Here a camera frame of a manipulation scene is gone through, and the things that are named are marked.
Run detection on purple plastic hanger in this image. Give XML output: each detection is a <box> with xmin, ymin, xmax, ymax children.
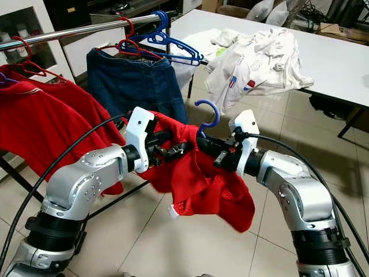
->
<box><xmin>0</xmin><ymin>72</ymin><xmax>16</xmax><ymax>88</ymax></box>
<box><xmin>194</xmin><ymin>99</ymin><xmax>221</xmax><ymax>140</ymax></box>

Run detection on blue plastic hanger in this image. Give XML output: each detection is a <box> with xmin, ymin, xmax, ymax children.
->
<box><xmin>133</xmin><ymin>23</ymin><xmax>209</xmax><ymax>68</ymax></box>
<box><xmin>126</xmin><ymin>10</ymin><xmax>209</xmax><ymax>68</ymax></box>

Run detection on red plastic hanger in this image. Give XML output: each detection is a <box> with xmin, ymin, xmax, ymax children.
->
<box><xmin>109</xmin><ymin>17</ymin><xmax>166</xmax><ymax>62</ymax></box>
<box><xmin>8</xmin><ymin>35</ymin><xmax>57</xmax><ymax>79</ymax></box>

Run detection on blue denim garment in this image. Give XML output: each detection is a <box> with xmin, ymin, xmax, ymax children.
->
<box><xmin>86</xmin><ymin>47</ymin><xmax>189</xmax><ymax>126</ymax></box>

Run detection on white garment flag patches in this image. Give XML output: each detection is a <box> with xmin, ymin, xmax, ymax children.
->
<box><xmin>204</xmin><ymin>25</ymin><xmax>315</xmax><ymax>115</ymax></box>

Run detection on brown armchair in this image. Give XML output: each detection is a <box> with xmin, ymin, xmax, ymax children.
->
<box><xmin>216</xmin><ymin>4</ymin><xmax>252</xmax><ymax>20</ymax></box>

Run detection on grey pillow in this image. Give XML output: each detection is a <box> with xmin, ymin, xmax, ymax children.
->
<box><xmin>265</xmin><ymin>0</ymin><xmax>292</xmax><ymax>27</ymax></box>
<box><xmin>244</xmin><ymin>0</ymin><xmax>275</xmax><ymax>23</ymax></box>

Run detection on black television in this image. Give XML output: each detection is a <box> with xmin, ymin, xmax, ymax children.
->
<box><xmin>43</xmin><ymin>0</ymin><xmax>94</xmax><ymax>33</ymax></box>

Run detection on cardboard box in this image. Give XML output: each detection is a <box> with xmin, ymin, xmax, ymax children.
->
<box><xmin>317</xmin><ymin>21</ymin><xmax>369</xmax><ymax>43</ymax></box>

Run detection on white glass door cabinet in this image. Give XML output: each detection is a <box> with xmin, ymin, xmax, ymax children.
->
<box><xmin>0</xmin><ymin>0</ymin><xmax>59</xmax><ymax>65</ymax></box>

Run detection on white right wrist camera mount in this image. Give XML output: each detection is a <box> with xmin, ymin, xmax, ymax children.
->
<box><xmin>227</xmin><ymin>109</ymin><xmax>261</xmax><ymax>177</ymax></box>

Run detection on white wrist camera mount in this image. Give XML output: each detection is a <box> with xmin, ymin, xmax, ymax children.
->
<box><xmin>125</xmin><ymin>106</ymin><xmax>157</xmax><ymax>174</ymax></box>
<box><xmin>227</xmin><ymin>109</ymin><xmax>261</xmax><ymax>177</ymax></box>

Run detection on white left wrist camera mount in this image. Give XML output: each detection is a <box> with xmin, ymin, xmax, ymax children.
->
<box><xmin>125</xmin><ymin>106</ymin><xmax>157</xmax><ymax>174</ymax></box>

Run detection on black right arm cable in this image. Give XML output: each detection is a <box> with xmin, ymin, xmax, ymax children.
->
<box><xmin>250</xmin><ymin>132</ymin><xmax>369</xmax><ymax>261</ymax></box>

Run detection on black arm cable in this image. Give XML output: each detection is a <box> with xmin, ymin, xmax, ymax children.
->
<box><xmin>0</xmin><ymin>112</ymin><xmax>134</xmax><ymax>270</ymax></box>
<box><xmin>250</xmin><ymin>132</ymin><xmax>369</xmax><ymax>261</ymax></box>

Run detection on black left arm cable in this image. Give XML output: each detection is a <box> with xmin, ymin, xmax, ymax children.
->
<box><xmin>0</xmin><ymin>112</ymin><xmax>134</xmax><ymax>270</ymax></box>

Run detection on steel rail clothes rack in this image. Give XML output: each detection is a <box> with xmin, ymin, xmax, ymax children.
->
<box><xmin>0</xmin><ymin>10</ymin><xmax>177</xmax><ymax>221</ymax></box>

